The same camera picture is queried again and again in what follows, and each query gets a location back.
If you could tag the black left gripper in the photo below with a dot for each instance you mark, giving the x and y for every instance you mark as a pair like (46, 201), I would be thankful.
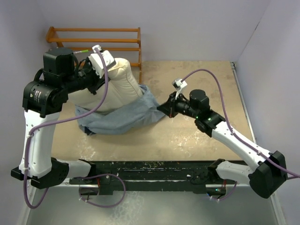
(97, 81)

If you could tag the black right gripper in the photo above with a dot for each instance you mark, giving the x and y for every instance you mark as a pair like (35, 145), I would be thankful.
(169, 107)

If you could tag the blue pillowcase with yellow drawings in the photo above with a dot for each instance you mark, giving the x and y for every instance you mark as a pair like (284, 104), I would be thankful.
(141, 112)

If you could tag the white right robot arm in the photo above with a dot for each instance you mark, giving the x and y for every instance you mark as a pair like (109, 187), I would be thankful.
(264, 171)

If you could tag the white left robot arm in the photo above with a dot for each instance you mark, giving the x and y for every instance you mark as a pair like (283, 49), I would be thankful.
(43, 99)

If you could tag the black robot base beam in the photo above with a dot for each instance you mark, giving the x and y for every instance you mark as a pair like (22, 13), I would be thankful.
(162, 176)

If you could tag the green capped marker pen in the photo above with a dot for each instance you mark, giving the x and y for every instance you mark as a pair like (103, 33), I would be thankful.
(81, 51)

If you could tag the orange wooden shelf rack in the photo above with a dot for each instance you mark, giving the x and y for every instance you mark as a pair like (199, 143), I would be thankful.
(60, 36)

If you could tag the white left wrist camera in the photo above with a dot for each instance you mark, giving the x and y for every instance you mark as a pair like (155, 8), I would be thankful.
(100, 58)

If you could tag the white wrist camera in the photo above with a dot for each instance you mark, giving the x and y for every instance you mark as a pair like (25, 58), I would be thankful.
(179, 84)
(100, 58)

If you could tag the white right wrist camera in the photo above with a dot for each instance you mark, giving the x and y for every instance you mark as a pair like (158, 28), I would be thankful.
(179, 84)

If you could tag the aluminium table edge rail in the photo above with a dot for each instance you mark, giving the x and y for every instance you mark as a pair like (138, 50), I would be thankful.
(233, 66)

